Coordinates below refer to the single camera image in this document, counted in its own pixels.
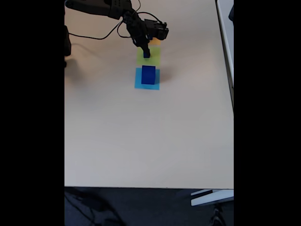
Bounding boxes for green paper square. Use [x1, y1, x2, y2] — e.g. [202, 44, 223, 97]
[136, 47, 162, 66]

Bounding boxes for light blue paper square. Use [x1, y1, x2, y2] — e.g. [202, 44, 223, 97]
[134, 68, 160, 91]

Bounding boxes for large blue cube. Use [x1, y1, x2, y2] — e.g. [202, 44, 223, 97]
[141, 65, 157, 85]

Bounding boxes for white neighbouring desk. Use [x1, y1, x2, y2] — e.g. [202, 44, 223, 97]
[215, 0, 234, 113]

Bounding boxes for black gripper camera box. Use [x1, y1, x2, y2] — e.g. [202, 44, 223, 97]
[143, 18, 169, 40]

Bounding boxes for black camera cable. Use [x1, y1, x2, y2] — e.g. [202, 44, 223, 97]
[68, 0, 165, 40]

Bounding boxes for black floor cables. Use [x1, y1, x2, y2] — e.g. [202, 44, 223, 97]
[64, 189, 123, 226]

